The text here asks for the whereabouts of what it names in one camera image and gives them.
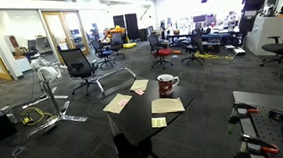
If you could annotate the pink sugar packet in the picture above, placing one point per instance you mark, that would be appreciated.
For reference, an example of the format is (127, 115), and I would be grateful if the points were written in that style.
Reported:
(123, 102)
(139, 92)

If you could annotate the chrome tube frame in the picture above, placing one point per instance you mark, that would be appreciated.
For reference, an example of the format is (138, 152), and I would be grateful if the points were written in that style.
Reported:
(114, 74)

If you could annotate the wooden framed glass door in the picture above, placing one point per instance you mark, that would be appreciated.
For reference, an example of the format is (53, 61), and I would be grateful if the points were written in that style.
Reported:
(65, 32)

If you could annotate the white cabinet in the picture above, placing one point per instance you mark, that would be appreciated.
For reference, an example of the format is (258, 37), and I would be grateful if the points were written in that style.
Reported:
(268, 35)

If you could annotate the large brown paper napkin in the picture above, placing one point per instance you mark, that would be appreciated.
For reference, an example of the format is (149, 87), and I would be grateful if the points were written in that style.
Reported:
(167, 105)

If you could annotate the black perforated breadboard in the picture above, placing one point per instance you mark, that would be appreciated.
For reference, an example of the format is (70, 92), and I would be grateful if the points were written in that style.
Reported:
(271, 126)

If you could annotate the black mesh office chair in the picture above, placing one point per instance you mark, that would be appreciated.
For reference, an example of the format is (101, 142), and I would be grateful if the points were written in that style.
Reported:
(78, 65)

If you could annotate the red mug white inside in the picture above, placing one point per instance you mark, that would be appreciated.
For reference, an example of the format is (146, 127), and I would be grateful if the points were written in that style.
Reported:
(166, 85)

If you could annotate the silver stand white head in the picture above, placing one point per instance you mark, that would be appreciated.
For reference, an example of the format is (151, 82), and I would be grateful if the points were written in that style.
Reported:
(37, 64)
(54, 95)

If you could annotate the yellow floor object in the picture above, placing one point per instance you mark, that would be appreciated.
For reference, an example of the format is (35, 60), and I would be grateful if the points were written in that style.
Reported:
(129, 45)

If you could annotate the tall black cabinets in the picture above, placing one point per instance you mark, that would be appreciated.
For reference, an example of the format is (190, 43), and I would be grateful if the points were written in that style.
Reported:
(127, 25)

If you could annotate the blue seat office chair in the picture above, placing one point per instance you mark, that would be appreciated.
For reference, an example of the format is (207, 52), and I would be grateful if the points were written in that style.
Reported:
(103, 52)

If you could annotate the dark long desk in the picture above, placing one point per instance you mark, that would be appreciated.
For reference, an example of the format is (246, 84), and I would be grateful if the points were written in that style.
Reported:
(205, 35)

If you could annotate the small brown paper napkin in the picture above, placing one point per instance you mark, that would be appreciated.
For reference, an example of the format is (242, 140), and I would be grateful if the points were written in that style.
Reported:
(116, 105)

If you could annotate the black armrest office chair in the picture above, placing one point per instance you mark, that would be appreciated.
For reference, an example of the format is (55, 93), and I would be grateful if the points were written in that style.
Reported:
(281, 47)

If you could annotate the red seat office chair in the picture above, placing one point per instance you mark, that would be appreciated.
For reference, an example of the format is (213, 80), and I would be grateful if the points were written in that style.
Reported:
(161, 51)

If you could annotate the black table pedestal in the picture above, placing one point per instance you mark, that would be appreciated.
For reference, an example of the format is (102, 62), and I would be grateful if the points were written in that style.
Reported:
(133, 149)

